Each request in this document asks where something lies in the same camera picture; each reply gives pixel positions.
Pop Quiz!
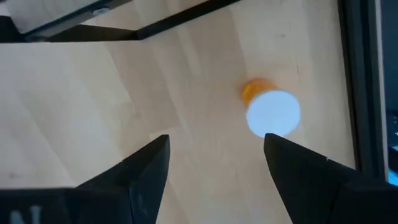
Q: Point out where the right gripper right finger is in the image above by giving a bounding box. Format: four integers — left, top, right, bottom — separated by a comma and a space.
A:
263, 133, 398, 224

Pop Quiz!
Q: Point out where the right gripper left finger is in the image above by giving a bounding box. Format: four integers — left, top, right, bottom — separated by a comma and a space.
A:
0, 134, 171, 224

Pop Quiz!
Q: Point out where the small orange pill bottle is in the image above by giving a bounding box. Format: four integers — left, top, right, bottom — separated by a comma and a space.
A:
240, 77, 302, 139

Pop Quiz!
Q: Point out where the black frame crossbar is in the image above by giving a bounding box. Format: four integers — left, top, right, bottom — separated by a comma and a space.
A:
337, 0, 390, 182

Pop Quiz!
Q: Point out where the wooden shelf black frame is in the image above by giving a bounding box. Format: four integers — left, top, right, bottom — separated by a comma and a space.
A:
0, 0, 242, 44

